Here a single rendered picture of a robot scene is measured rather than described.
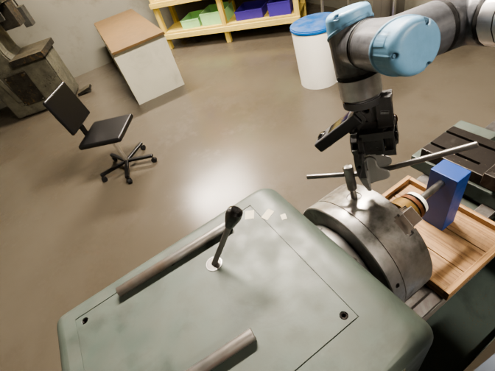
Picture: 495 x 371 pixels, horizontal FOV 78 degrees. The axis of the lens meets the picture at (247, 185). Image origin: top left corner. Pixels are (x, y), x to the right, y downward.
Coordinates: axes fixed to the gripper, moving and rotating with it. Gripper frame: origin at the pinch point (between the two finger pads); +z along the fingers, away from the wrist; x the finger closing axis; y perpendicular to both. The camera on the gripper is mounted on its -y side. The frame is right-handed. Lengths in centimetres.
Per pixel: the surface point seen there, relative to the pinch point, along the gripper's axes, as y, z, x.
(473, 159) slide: 24, 29, 50
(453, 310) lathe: 16, 76, 22
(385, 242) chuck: 3.6, 9.0, -9.6
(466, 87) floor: 41, 99, 278
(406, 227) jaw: 7.3, 9.8, -4.2
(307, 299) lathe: -7.6, 5.1, -28.2
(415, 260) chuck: 8.7, 15.0, -8.7
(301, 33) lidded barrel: -95, 8, 268
